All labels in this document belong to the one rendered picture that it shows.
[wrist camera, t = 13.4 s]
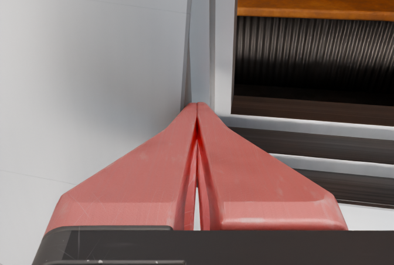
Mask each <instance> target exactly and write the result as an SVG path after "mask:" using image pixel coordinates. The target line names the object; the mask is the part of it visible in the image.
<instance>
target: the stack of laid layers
mask: <svg viewBox="0 0 394 265"><path fill-rule="evenodd" d="M236 28H237V0H192V3H191V20H190V28H189V44H188V60H187V69H186V85H185V101H184V108H185V107H186V105H187V104H188V103H197V102H204V103H206V104H207V105H208V106H209V107H210V108H211V109H212V110H213V112H214V113H215V114H216V115H217V116H218V117H219V118H220V119H221V120H222V122H223V123H224V124H225V125H226V126H227V127H228V128H230V129H231V130H232V131H234V132H235V133H237V134H239V135H240V136H241V137H243V138H245V139H246V140H248V141H250V142H251V143H252V144H254V145H256V146H257V147H259V148H261V149H262V150H263V151H266V152H267V153H268V154H270V155H272V156H273V157H275V158H277V159H278V160H279V161H281V162H283V163H284V164H286V165H287V166H289V167H290V168H292V169H294V170H295V171H297V172H298V173H300V174H302V175H303V176H305V177H306V178H308V179H309V180H311V181H313V182H314V183H316V184H317V185H319V186H320V187H322V188H324V189H325V190H327V191H328V192H330V193H332V194H333V195H334V197H335V199H336V200H337V202H348V203H358V204H364V205H374V206H384V207H390V208H394V107H392V106H376V105H367V104H350V103H334V102H324V101H308V100H292V99H283V98H266V97H250V96H234V83H235V55H236Z"/></svg>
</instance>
